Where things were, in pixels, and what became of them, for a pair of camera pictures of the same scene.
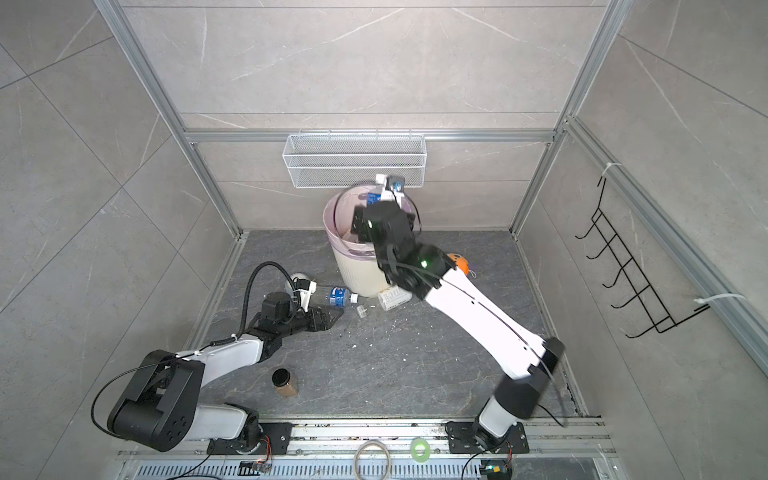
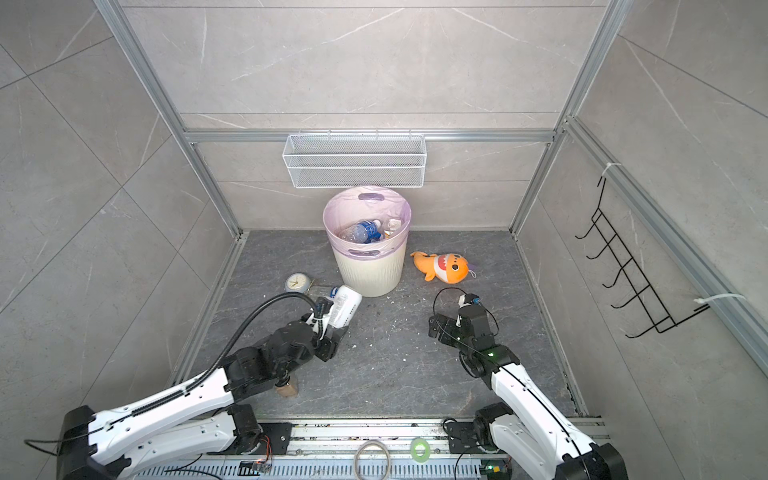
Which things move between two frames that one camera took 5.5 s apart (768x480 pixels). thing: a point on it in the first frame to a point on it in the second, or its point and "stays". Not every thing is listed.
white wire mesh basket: (340, 160) stays
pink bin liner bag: (337, 215) stays
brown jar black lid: (280, 380) stays
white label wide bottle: (393, 296) to (345, 303)
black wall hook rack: (661, 319) stays
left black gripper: (326, 323) to (331, 342)
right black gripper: (364, 229) to (450, 323)
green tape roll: (427, 446) stays
